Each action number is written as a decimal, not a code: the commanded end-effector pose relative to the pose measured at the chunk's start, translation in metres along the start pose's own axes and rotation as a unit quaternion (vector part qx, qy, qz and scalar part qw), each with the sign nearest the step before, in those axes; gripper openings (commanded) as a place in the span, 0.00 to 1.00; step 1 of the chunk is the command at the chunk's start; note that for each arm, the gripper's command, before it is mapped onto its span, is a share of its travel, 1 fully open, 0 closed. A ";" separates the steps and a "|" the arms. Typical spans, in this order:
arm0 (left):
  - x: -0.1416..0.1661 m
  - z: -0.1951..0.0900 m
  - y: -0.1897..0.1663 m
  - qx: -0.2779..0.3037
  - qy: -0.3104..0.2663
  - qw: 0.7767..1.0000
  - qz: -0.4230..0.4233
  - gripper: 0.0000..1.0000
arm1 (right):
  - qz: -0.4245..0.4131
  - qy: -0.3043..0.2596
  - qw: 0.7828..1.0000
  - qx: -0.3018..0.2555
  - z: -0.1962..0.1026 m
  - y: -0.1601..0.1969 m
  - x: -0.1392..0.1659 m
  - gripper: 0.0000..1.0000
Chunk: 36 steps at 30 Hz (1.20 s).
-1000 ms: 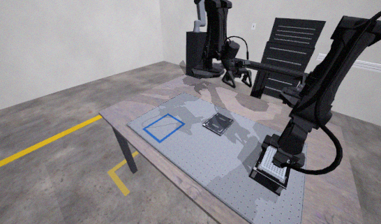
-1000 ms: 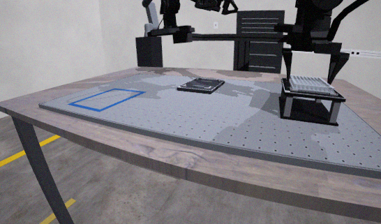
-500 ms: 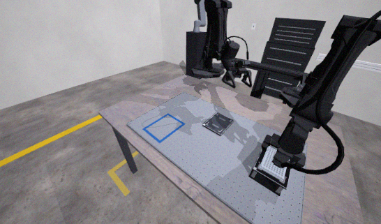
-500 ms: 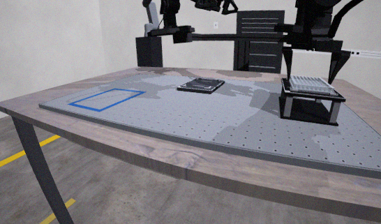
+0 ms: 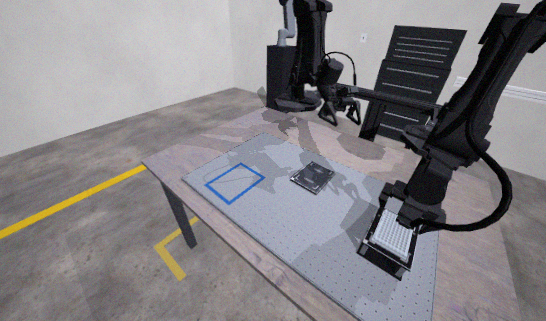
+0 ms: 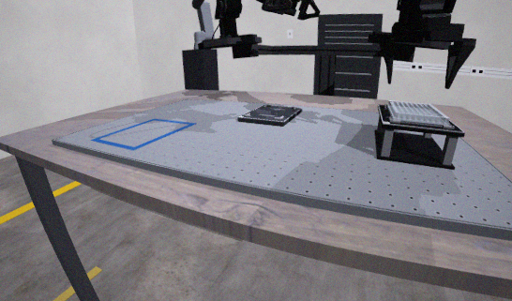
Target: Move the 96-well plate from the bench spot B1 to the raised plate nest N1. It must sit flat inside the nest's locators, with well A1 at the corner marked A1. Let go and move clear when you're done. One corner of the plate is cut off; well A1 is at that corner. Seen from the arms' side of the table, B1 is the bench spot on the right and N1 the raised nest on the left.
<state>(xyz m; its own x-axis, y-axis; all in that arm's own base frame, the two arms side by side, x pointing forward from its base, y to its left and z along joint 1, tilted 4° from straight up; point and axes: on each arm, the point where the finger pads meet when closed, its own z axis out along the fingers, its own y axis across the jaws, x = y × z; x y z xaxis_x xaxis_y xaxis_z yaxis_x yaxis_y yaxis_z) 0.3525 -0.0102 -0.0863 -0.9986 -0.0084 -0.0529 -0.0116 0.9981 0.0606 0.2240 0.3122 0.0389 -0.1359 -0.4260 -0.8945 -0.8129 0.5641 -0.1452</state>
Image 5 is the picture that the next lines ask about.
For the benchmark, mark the blue tape rectangle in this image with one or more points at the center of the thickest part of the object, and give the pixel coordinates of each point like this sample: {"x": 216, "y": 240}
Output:
{"x": 224, "y": 199}

